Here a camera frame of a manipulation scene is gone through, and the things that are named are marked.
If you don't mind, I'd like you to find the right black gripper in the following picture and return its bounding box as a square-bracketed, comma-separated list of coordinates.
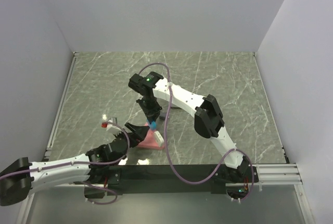
[136, 97, 162, 124]

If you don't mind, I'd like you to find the blue square plug adapter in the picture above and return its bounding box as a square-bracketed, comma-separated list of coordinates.
[147, 121, 157, 131]

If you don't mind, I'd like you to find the pink triangular power strip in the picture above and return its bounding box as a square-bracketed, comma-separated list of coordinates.
[137, 129, 164, 150]

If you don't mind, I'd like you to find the white square plug adapter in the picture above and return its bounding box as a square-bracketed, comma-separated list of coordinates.
[153, 131, 164, 147]

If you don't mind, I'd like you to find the small grey plug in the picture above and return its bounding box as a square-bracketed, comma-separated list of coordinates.
[159, 113, 166, 120]

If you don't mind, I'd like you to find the white triangular power strip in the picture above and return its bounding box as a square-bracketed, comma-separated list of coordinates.
[171, 105, 182, 109]

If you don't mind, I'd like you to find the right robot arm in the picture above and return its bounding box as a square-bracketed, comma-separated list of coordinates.
[128, 72, 249, 182]

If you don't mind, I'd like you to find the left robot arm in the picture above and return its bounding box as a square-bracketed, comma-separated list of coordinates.
[1, 121, 150, 206]

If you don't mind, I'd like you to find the black base beam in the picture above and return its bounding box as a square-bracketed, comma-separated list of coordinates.
[102, 165, 237, 194]

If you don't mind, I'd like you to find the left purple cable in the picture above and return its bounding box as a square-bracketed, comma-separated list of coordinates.
[0, 123, 131, 205]

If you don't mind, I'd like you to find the purple cable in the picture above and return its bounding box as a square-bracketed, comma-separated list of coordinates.
[137, 63, 257, 204]
[0, 123, 131, 205]

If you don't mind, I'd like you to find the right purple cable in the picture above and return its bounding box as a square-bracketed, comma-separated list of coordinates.
[137, 63, 257, 204]

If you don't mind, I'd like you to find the aluminium rail frame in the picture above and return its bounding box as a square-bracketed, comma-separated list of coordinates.
[42, 52, 79, 162]

